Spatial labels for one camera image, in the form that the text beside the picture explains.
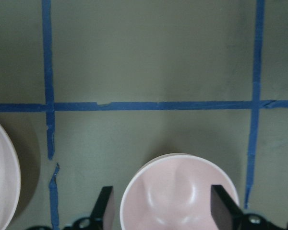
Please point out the small pink bowl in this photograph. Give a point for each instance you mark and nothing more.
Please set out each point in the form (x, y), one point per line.
(172, 192)

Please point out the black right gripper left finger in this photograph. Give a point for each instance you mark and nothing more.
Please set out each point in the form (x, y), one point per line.
(101, 202)

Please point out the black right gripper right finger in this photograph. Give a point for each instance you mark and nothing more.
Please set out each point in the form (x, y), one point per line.
(224, 211)

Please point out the pink plate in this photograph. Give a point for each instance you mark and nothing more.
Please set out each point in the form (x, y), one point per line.
(10, 179)

